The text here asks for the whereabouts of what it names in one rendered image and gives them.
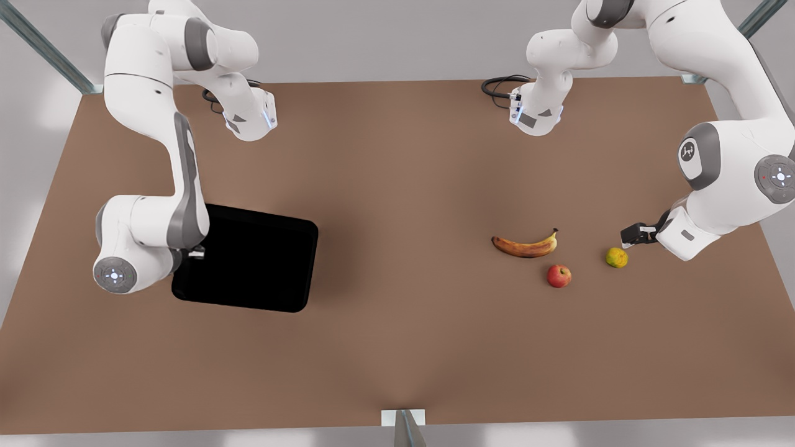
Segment silver frame post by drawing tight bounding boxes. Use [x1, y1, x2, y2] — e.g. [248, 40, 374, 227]
[0, 0, 104, 95]
[681, 0, 788, 85]
[381, 409, 427, 447]

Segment black rectangular tray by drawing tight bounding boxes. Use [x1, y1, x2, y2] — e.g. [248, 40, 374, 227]
[171, 203, 319, 313]

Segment yellow brown banana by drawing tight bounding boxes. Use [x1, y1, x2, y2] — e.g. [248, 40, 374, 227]
[491, 228, 559, 259]

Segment black cable loop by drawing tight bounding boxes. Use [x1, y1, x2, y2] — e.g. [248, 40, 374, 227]
[481, 74, 533, 110]
[202, 79, 263, 115]

